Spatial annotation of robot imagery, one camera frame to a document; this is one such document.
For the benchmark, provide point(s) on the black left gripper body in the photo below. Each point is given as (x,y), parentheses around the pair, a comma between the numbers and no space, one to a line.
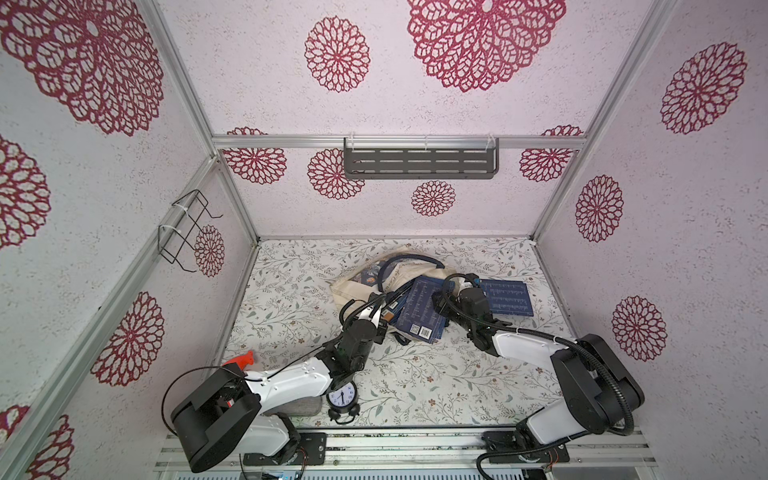
(382,329)

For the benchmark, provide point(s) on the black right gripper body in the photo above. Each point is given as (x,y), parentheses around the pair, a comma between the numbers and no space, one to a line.
(455,293)

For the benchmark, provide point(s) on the dark blue book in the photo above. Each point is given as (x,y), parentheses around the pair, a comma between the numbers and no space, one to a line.
(418,318)
(508,297)

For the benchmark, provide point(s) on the beige canvas tote bag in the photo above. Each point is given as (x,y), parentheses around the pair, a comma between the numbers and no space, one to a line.
(390,273)

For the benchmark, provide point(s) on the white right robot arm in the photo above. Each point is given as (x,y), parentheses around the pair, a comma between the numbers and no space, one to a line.
(597,393)

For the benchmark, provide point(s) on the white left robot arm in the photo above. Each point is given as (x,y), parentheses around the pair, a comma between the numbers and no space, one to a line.
(233,410)

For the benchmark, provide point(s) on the blue books in bag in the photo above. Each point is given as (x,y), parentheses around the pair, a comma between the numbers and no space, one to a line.
(391,310)

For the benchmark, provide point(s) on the black analog alarm clock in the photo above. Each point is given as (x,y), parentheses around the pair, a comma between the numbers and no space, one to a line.
(344,404)

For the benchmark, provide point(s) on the grey sponge block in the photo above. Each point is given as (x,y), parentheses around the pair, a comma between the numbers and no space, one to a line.
(305,407)

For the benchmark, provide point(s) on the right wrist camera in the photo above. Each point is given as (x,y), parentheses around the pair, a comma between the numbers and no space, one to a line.
(470,281)

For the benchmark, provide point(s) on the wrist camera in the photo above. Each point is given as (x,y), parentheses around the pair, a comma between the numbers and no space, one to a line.
(372,314)
(470,281)

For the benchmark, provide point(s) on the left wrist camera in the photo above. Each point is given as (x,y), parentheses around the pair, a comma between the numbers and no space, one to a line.
(372,314)

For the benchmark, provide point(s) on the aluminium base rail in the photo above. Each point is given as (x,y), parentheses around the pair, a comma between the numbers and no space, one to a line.
(368,448)

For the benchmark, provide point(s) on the grey metal wall shelf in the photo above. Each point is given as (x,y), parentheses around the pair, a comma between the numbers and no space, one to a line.
(428,162)

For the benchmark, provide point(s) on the black wire wall rack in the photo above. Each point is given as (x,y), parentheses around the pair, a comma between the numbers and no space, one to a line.
(173,238)

